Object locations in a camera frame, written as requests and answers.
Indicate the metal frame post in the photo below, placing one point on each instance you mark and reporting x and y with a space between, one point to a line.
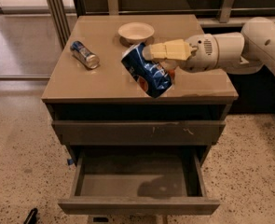
60 21

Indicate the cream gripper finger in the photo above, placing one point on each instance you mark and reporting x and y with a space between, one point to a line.
170 64
177 50

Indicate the grey top drawer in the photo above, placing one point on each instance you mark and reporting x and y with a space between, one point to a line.
135 133

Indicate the blue pepsi can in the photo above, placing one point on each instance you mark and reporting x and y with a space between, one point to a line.
151 77

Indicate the white paper bowl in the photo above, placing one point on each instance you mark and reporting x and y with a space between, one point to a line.
136 32

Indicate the blue silver energy drink can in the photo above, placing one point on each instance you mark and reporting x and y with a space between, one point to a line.
84 55

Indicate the grey drawer cabinet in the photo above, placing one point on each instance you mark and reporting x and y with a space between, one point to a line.
109 93

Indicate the black object on floor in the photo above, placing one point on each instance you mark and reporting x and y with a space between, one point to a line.
32 217

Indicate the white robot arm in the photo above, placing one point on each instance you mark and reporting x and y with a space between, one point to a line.
238 53

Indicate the grey shelf ledge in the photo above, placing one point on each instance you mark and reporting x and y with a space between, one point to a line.
232 22

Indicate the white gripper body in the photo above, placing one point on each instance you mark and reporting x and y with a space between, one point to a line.
199 52

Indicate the orange soda can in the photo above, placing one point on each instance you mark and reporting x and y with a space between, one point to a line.
172 74

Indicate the open middle drawer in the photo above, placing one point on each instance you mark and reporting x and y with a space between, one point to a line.
138 181

